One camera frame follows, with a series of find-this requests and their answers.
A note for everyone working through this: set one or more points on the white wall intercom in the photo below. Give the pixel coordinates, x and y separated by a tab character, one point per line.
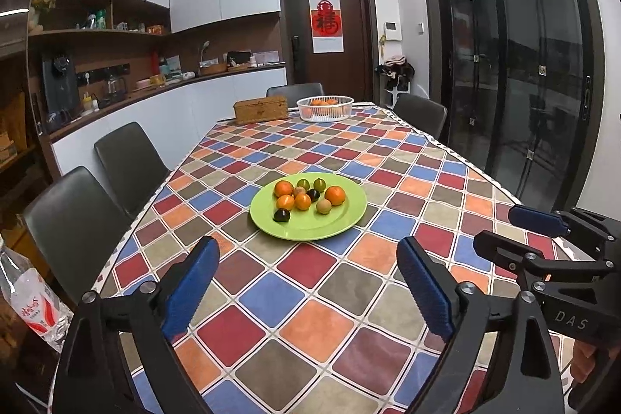
392	31

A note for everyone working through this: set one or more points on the orange on plate back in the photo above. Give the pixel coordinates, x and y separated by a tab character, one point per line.
283	188

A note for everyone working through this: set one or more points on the woven brown box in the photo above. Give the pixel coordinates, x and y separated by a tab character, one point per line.
261	110

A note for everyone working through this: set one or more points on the black chair right side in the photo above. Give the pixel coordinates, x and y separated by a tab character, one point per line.
421	113

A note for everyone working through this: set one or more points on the green fruit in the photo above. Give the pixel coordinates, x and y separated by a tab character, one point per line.
304	183
319	185

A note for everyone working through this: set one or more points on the glass kettle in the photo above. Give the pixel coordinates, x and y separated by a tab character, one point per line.
116	88

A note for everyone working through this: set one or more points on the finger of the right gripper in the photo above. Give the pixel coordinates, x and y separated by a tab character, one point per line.
524	256
538	220

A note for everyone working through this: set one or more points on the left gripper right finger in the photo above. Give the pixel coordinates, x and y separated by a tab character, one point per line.
455	311

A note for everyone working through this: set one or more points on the dark plum on plate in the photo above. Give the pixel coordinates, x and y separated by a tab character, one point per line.
281	215

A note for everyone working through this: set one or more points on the dark plum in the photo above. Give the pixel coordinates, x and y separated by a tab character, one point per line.
281	215
313	195

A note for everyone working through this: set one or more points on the green round plate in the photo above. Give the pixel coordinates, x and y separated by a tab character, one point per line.
309	225

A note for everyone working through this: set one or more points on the green fruit right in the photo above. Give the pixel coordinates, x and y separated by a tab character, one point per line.
319	185

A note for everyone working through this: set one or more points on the black chair near left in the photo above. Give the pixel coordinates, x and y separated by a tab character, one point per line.
76	225

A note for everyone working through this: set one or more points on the plastic bag red print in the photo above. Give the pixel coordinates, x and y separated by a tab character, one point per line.
27	293

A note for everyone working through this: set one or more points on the checkered colourful tablecloth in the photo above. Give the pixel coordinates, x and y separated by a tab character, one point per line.
322	325

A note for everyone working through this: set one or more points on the black chair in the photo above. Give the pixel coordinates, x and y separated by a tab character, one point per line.
76	225
421	113
132	165

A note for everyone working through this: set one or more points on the beige round fruit plate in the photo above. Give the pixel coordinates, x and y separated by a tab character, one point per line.
323	206

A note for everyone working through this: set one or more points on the black chair far end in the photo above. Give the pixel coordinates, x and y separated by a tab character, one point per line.
296	92

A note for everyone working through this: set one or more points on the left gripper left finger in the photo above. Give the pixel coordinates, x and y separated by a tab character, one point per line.
159	313

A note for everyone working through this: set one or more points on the oranges in basket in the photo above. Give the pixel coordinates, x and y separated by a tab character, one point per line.
326	108

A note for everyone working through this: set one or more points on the red fu calendar poster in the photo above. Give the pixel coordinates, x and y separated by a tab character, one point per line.
326	29

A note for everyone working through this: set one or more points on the white fruit basket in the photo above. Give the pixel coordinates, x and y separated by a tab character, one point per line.
321	119

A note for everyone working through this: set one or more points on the glass sliding door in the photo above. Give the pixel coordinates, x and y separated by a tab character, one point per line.
523	84

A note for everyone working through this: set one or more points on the green fruit left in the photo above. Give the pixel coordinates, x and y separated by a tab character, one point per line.
304	183

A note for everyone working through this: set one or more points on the orange on plate front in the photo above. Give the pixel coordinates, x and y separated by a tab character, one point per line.
335	195

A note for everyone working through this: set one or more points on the dark wooden door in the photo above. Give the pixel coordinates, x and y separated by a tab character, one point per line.
351	72

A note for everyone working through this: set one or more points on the black water dispenser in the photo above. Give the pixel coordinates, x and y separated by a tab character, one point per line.
60	87

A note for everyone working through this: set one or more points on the orange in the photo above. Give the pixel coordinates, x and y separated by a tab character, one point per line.
303	202
335	195
286	202
283	188

